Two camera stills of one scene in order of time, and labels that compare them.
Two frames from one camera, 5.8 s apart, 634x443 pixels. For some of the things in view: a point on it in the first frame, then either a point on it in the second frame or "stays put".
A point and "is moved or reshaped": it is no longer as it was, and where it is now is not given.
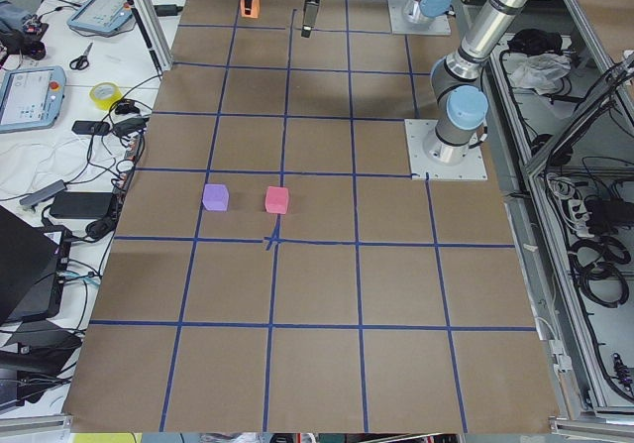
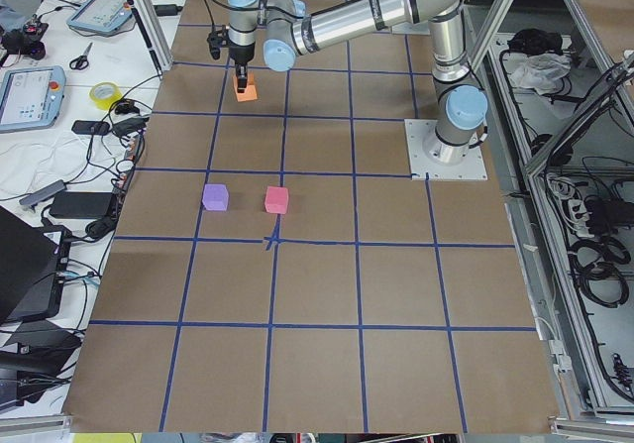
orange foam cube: (255, 7) is moved or reshaped
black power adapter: (167, 10) stays put
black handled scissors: (82, 61) stays put
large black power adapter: (80, 205) stays put
